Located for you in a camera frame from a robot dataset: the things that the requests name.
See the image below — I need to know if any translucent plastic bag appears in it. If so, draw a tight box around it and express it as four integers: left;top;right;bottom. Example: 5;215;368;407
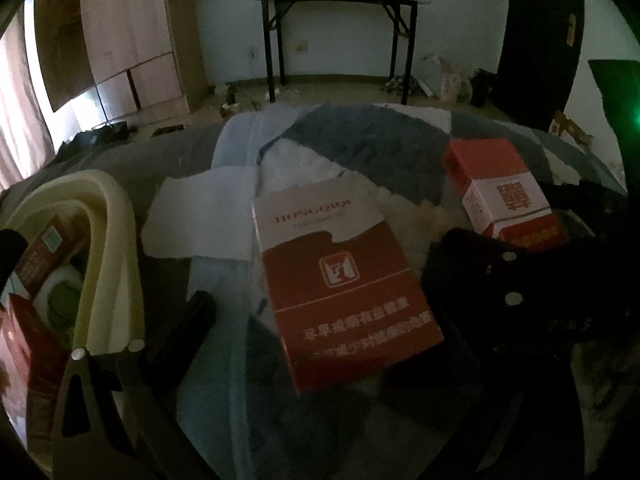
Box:
440;62;473;103

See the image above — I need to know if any white paper sheet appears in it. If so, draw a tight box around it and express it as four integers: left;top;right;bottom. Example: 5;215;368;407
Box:
141;167;266;262

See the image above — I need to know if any brown cardboard box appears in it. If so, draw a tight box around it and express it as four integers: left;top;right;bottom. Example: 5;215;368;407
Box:
550;110;593;148

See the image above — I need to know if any power strip with cables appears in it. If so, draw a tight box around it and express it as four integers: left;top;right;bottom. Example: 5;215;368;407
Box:
220;85;256;118

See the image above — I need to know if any pink curtain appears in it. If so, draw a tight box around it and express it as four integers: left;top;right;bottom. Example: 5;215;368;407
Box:
0;10;56;191

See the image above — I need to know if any long red box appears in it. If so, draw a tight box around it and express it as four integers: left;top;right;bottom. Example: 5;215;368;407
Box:
0;292;71;461

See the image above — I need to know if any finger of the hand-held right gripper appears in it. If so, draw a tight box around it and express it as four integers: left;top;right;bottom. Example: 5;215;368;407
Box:
542;182;628;241
425;227;621;356

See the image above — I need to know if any pile of floor clutter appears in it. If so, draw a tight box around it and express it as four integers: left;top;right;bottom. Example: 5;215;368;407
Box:
382;75;433;96

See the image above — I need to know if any dark door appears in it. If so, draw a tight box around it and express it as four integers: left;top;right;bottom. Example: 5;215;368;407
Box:
495;0;586;128

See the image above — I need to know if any black bin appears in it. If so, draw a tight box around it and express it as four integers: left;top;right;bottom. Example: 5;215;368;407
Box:
470;69;498;108

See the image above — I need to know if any white plastic bag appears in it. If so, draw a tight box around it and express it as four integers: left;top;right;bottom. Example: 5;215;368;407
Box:
420;55;451;96

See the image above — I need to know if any wooden wardrobe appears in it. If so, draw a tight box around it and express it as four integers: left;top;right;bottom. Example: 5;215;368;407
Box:
32;0;208;126

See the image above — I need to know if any black clothes heap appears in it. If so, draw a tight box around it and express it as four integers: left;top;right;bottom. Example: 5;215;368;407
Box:
57;122;138;158

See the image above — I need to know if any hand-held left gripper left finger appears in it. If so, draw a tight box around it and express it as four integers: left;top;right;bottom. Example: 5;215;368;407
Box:
52;289;218;480

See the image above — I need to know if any cream plastic basin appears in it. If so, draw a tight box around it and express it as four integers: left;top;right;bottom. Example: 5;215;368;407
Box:
0;169;147;361

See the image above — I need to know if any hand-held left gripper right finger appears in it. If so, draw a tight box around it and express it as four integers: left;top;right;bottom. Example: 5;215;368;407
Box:
435;310;588;480

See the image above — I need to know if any large red and white carton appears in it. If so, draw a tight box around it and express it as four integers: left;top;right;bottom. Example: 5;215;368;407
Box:
251;180;446;395

